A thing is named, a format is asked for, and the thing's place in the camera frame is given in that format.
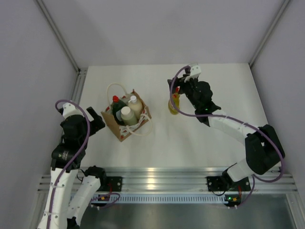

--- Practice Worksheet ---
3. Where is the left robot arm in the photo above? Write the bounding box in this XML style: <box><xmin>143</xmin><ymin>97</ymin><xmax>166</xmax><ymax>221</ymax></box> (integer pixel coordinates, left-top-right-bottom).
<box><xmin>38</xmin><ymin>103</ymin><xmax>108</xmax><ymax>229</ymax></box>

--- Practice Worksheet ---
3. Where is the cream bottle white pump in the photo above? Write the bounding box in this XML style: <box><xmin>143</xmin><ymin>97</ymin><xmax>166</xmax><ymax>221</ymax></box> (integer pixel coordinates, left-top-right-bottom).
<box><xmin>128</xmin><ymin>95</ymin><xmax>143</xmax><ymax>120</ymax></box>

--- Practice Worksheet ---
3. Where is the left aluminium frame post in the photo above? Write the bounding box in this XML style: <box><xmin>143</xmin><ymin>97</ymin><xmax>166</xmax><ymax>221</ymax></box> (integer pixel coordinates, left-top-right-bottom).
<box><xmin>34</xmin><ymin>0</ymin><xmax>88</xmax><ymax>104</ymax></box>

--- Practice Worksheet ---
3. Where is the right aluminium frame post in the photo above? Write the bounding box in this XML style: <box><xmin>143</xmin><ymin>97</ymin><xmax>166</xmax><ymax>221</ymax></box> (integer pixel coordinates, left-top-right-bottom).
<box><xmin>248</xmin><ymin>0</ymin><xmax>292</xmax><ymax>69</ymax></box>

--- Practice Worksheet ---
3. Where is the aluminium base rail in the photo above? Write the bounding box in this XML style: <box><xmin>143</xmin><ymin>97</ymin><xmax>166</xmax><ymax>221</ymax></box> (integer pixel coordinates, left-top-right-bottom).
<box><xmin>37</xmin><ymin>167</ymin><xmax>298</xmax><ymax>194</ymax></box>

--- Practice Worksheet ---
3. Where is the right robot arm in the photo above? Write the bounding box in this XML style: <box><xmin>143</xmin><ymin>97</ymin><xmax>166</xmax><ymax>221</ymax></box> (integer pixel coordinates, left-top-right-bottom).
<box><xmin>167</xmin><ymin>76</ymin><xmax>285</xmax><ymax>190</ymax></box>

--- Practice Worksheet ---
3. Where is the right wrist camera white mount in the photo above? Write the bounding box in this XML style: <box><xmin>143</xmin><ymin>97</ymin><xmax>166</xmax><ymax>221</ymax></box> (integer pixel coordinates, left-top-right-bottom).
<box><xmin>184</xmin><ymin>63</ymin><xmax>202</xmax><ymax>82</ymax></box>

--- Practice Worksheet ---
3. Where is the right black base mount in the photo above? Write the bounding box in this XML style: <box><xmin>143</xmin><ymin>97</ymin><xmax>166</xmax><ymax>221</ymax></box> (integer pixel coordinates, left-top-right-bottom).
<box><xmin>206</xmin><ymin>176</ymin><xmax>227</xmax><ymax>192</ymax></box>

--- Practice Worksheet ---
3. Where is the aluminium frame post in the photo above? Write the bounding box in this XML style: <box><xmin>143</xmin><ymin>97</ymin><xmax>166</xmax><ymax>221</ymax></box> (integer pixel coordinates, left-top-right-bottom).
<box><xmin>248</xmin><ymin>0</ymin><xmax>292</xmax><ymax>69</ymax></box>
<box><xmin>34</xmin><ymin>0</ymin><xmax>88</xmax><ymax>104</ymax></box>

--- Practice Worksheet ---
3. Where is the dark green bottle red cap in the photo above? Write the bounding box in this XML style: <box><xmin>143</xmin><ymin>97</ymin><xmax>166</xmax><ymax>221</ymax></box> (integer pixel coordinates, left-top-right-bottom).
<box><xmin>112</xmin><ymin>95</ymin><xmax>127</xmax><ymax>125</ymax></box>

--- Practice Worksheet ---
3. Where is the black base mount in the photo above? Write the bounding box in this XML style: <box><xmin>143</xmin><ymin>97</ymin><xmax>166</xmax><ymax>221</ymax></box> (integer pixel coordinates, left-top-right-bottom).
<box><xmin>206</xmin><ymin>176</ymin><xmax>227</xmax><ymax>192</ymax></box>
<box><xmin>99</xmin><ymin>177</ymin><xmax>123</xmax><ymax>192</ymax></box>

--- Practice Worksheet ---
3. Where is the white slotted cable duct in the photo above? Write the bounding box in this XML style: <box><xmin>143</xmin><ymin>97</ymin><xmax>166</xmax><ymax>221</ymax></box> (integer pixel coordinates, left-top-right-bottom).
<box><xmin>91</xmin><ymin>194</ymin><xmax>228</xmax><ymax>204</ymax></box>

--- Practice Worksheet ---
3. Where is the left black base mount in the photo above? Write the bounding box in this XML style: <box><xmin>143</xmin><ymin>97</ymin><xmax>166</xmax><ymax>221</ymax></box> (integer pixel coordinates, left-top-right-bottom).
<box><xmin>99</xmin><ymin>177</ymin><xmax>123</xmax><ymax>192</ymax></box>

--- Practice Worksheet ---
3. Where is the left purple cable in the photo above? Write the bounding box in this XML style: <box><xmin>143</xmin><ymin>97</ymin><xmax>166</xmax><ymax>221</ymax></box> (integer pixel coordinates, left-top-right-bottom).
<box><xmin>45</xmin><ymin>99</ymin><xmax>91</xmax><ymax>229</ymax></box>

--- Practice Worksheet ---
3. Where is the yellow bottle red cap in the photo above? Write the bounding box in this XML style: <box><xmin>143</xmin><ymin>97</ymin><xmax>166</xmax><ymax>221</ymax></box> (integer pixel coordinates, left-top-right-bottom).
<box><xmin>168</xmin><ymin>87</ymin><xmax>180</xmax><ymax>115</ymax></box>

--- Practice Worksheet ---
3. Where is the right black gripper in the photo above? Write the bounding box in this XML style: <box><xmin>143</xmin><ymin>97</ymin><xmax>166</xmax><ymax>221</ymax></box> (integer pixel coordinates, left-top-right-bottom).
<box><xmin>168</xmin><ymin>74</ymin><xmax>200</xmax><ymax>110</ymax></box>

